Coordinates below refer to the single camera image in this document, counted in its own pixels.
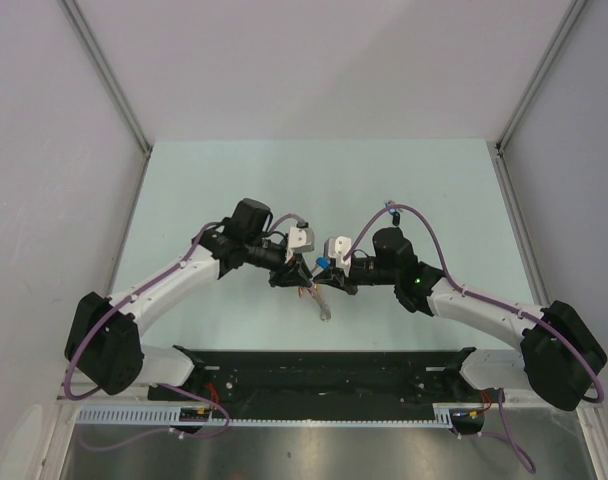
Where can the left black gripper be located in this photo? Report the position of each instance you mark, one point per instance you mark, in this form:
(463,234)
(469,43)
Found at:
(293,274)

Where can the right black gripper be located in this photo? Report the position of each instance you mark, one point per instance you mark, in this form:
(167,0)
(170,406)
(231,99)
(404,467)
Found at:
(335,276)

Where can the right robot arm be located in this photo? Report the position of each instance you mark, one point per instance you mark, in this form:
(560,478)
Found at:
(561,357)

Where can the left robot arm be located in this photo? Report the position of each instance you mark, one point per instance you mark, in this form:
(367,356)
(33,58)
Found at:
(105,340)

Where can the dark blue tag key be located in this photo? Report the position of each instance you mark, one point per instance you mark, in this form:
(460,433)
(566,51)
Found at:
(393,212)

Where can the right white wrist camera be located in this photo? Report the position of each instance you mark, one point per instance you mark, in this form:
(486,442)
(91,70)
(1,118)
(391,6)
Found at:
(338,252)

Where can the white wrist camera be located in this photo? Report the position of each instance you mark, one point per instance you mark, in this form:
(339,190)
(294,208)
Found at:
(300,240)
(338,252)

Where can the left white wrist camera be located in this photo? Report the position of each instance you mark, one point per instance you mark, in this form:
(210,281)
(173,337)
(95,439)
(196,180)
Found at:
(300,240)

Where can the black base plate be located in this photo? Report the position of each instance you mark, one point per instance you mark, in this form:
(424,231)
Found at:
(361,387)

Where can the white cable duct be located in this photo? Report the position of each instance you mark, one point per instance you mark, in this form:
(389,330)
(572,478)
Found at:
(186,416)

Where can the right side aluminium rail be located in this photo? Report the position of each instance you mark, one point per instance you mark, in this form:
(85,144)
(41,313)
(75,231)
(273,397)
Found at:
(519,226)

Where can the left aluminium corner post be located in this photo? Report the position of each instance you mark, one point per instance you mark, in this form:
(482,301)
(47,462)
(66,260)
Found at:
(92,48)

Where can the aluminium corner post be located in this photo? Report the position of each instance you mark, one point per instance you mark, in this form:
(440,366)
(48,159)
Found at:
(570,20)
(92,48)

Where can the right aluminium corner post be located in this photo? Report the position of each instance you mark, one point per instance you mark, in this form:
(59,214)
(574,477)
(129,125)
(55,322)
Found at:
(570,20)

